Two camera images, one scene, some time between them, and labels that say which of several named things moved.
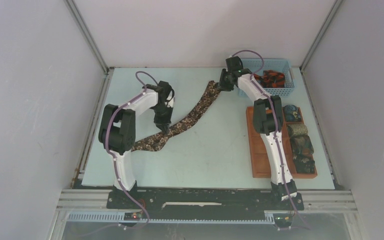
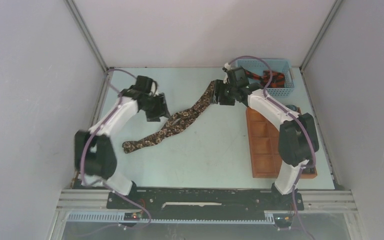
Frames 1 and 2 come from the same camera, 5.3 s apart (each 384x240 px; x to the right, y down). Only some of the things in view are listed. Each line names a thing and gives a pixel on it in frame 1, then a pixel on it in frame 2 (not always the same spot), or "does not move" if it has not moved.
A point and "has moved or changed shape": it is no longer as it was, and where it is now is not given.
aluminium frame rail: [98, 199] does not move
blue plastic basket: [257, 66] does not move
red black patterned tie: [271, 79] does not move
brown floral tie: [156, 141] has moved or changed shape
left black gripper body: [162, 113] → [155, 107]
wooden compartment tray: [259, 160] does not move
